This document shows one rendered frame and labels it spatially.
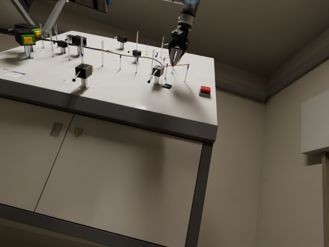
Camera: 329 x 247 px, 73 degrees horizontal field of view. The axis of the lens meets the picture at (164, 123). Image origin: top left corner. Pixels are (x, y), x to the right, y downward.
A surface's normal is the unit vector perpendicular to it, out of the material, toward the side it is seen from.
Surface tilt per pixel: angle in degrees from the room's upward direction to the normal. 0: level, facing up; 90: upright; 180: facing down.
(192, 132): 90
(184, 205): 90
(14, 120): 90
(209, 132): 90
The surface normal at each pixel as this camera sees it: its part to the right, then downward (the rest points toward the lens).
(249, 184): 0.19, -0.31
